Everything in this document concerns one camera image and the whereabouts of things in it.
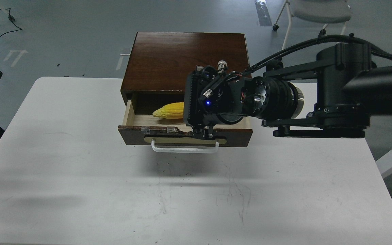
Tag yellow corn cob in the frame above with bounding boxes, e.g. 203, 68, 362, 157
152, 102, 184, 119

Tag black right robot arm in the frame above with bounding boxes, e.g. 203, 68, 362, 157
183, 34, 392, 140

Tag wooden drawer with white handle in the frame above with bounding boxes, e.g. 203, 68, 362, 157
118, 100, 252, 148

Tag dark wooden drawer cabinet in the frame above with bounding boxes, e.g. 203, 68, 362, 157
121, 32, 249, 114

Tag black floor cable left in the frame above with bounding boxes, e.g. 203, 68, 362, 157
0, 0, 23, 62

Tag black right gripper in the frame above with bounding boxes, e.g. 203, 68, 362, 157
183, 66, 255, 139

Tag grey white office chair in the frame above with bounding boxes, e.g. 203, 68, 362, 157
272, 0, 353, 50

